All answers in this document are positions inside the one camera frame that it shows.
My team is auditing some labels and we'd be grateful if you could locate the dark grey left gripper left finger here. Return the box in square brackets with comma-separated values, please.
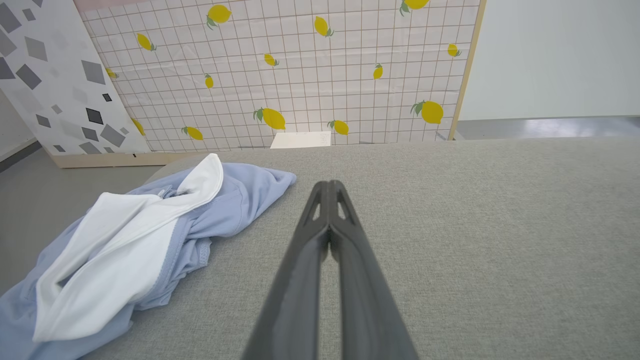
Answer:
[241, 180, 331, 360]

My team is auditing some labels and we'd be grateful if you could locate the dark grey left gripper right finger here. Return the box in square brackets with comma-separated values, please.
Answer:
[327, 180, 420, 360]

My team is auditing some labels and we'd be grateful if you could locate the light blue polo shirt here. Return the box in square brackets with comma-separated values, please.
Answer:
[0, 153, 298, 360]

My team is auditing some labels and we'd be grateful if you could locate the small white box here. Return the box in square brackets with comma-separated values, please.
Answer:
[270, 131, 332, 150]

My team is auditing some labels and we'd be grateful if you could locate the lemon print grid panel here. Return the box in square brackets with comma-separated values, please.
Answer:
[75, 0, 487, 153]

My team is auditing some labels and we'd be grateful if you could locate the light wooden base board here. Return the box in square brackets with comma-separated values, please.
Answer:
[50, 151, 202, 169]

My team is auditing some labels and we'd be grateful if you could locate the white grey terrazzo print panel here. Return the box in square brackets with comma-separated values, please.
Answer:
[0, 0, 152, 157]

